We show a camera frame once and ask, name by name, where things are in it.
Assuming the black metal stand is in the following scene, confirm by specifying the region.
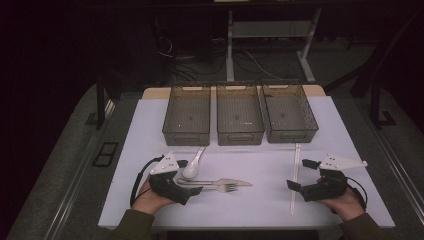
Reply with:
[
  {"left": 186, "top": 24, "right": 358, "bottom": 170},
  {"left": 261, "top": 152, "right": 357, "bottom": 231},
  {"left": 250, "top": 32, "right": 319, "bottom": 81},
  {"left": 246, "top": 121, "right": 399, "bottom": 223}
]
[
  {"left": 95, "top": 71, "right": 123, "bottom": 131},
  {"left": 323, "top": 9, "right": 424, "bottom": 130}
]

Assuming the black floor socket frame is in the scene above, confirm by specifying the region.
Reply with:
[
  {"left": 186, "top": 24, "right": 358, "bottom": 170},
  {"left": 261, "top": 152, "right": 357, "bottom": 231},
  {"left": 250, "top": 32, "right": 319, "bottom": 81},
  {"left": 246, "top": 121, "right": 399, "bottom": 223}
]
[{"left": 92, "top": 141, "right": 120, "bottom": 168}]

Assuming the person's left hand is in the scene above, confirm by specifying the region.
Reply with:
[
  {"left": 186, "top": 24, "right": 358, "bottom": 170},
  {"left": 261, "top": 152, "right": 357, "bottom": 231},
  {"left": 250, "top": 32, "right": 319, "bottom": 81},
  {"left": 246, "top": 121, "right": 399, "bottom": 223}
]
[{"left": 131, "top": 178, "right": 177, "bottom": 216}]

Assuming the right hand-held gripper black cable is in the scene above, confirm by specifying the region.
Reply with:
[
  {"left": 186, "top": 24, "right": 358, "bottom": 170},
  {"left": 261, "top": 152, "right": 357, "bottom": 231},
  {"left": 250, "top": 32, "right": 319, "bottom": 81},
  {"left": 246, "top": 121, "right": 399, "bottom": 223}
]
[{"left": 346, "top": 176, "right": 369, "bottom": 212}]

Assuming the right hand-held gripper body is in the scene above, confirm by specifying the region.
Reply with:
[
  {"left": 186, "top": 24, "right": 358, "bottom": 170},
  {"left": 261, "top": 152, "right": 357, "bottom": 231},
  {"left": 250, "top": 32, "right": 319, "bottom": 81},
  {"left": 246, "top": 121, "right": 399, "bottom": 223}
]
[{"left": 298, "top": 153, "right": 368, "bottom": 203}]

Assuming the smoky clear plastic bin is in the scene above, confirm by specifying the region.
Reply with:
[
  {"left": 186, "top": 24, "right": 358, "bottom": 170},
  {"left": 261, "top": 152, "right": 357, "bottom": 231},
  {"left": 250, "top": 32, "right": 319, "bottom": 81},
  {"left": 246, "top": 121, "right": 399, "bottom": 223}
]
[
  {"left": 215, "top": 82, "right": 266, "bottom": 147},
  {"left": 259, "top": 79, "right": 320, "bottom": 144},
  {"left": 161, "top": 83, "right": 212, "bottom": 147}
]

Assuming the silver fork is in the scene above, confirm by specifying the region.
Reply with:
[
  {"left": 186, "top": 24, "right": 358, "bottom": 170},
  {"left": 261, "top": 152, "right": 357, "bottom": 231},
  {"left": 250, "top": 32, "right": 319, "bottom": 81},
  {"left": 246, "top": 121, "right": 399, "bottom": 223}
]
[{"left": 177, "top": 183, "right": 239, "bottom": 194}]

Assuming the person's right hand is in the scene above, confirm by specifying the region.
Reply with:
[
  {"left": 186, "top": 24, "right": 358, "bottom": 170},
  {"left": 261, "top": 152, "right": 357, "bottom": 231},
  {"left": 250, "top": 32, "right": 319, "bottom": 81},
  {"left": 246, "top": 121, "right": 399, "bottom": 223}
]
[{"left": 316, "top": 178, "right": 366, "bottom": 223}]

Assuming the white metal desk frame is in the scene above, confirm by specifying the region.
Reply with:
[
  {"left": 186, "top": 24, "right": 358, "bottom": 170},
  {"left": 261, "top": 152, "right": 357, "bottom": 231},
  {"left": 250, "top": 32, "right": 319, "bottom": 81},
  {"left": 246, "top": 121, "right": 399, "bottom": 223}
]
[{"left": 225, "top": 8, "right": 323, "bottom": 84}]

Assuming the tangle of floor cables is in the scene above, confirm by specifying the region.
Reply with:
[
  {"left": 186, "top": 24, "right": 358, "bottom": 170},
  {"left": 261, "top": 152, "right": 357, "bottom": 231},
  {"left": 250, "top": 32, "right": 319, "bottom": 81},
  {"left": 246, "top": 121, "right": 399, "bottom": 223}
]
[{"left": 155, "top": 31, "right": 284, "bottom": 83}]

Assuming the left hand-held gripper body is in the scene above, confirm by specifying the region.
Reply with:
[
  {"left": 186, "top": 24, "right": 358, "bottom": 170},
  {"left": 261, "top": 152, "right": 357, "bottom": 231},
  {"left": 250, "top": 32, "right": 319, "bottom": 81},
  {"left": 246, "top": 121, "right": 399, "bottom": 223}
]
[{"left": 148, "top": 151, "right": 193, "bottom": 206}]

